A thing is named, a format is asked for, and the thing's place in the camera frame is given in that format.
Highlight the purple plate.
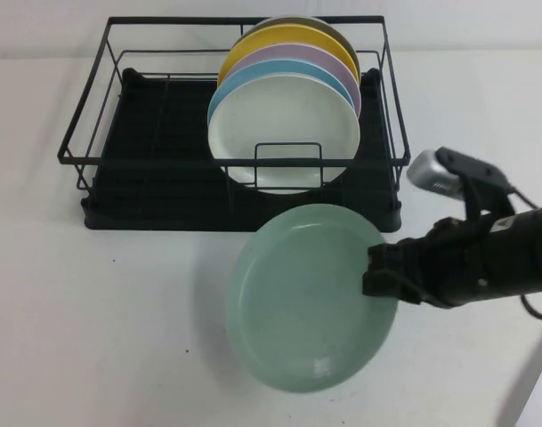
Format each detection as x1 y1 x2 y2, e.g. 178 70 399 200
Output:
228 43 363 119

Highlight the black plastic drip tray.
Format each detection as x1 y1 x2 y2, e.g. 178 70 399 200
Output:
80 66 403 233

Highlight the green plate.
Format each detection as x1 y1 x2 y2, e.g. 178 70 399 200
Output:
225 203 400 395

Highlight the grey plate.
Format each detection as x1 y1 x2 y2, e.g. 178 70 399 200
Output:
243 15 359 68

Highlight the black wire dish rack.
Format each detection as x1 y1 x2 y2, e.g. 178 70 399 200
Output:
56 15 412 202

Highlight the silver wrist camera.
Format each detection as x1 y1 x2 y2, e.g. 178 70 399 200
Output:
406 146 517 222

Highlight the blue plate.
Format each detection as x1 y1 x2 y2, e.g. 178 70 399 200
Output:
206 58 357 131

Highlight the yellow plate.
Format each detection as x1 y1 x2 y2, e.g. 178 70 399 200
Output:
216 24 360 90

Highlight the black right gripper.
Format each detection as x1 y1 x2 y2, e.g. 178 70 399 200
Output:
361 216 492 309

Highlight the white plate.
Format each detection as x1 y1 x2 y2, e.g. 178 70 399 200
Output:
206 74 361 193

